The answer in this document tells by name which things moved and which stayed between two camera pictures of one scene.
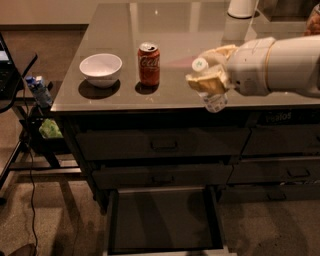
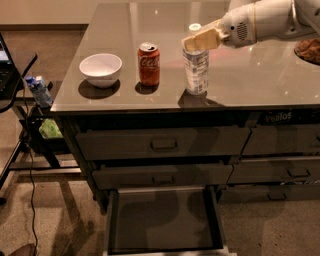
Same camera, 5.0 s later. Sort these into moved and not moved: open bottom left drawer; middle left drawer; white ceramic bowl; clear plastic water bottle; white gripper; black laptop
Moved: clear plastic water bottle; white gripper
Not moved: black laptop; white ceramic bowl; open bottom left drawer; middle left drawer
